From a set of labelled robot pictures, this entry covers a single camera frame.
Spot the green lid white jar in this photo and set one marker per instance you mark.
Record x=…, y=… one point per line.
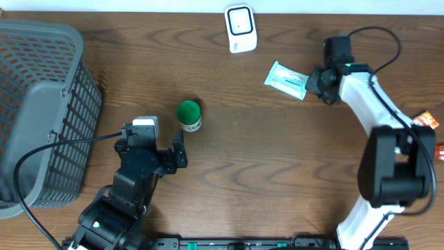
x=189, y=115

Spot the grey plastic mesh basket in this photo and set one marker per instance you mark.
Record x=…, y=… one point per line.
x=50, y=110

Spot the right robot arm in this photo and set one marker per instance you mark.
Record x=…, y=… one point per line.
x=396, y=168

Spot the red snack package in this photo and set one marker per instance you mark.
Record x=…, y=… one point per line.
x=439, y=152

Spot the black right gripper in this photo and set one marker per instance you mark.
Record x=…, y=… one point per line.
x=311, y=85

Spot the orange tissue pack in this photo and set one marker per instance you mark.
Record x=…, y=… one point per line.
x=426, y=119

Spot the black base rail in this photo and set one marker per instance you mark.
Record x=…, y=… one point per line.
x=301, y=242

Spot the white barcode scanner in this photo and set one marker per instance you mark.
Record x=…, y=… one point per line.
x=241, y=28

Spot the teal wet wipes pack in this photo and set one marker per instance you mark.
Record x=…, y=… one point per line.
x=287, y=81

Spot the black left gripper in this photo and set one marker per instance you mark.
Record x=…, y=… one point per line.
x=168, y=158

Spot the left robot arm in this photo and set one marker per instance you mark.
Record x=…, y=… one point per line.
x=113, y=219

